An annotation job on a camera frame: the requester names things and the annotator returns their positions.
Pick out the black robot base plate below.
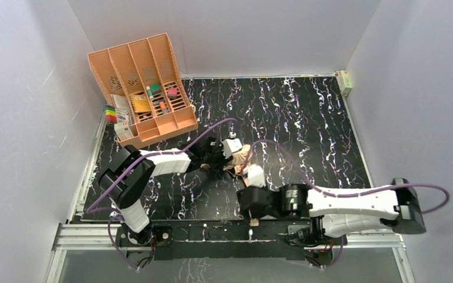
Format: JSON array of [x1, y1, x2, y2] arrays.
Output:
[[114, 220, 348, 265]]

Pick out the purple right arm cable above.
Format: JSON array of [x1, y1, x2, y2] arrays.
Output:
[[240, 139, 451, 270]]

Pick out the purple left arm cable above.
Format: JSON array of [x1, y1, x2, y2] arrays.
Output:
[[86, 117, 239, 270]]

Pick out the white red small box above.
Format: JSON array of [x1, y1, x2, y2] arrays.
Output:
[[114, 121, 134, 141]]

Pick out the beige folding umbrella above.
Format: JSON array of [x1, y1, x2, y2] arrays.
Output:
[[199, 144, 260, 228]]

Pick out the yellow notebook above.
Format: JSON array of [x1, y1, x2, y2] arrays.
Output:
[[130, 91, 152, 114]]

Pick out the pink black eraser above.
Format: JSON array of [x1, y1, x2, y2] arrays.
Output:
[[167, 87, 179, 100]]

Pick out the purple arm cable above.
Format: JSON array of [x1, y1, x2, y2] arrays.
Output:
[[86, 117, 239, 270], [240, 139, 451, 270]]

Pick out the colourful marker set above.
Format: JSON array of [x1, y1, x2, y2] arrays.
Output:
[[104, 104, 117, 124]]

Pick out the green white box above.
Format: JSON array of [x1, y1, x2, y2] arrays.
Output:
[[336, 70, 353, 97]]

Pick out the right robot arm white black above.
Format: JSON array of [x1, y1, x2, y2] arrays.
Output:
[[237, 178, 426, 238]]

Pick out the orange plastic file organizer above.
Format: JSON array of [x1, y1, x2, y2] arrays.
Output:
[[87, 33, 198, 149]]

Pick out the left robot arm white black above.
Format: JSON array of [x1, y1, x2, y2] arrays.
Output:
[[96, 136, 242, 233]]

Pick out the white paper card pack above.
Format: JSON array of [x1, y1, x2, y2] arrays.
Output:
[[111, 94, 131, 113]]

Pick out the green white glue stick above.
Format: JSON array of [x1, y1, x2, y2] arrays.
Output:
[[146, 86, 153, 100]]

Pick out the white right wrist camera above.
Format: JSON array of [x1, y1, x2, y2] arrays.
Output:
[[244, 164, 266, 188]]

